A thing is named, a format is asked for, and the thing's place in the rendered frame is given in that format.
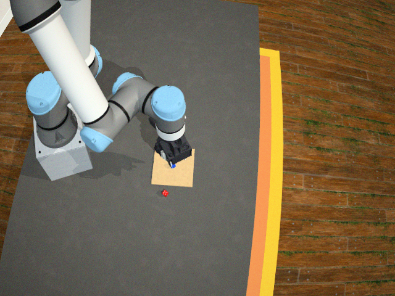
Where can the tan flat mat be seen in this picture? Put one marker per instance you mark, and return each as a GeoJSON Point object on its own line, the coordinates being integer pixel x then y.
{"type": "Point", "coordinates": [181, 175]}

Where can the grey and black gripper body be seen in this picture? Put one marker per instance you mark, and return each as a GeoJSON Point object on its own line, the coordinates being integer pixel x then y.
{"type": "Point", "coordinates": [175, 149]}

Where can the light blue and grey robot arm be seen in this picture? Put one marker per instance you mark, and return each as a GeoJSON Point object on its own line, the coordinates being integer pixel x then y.
{"type": "Point", "coordinates": [63, 38]}

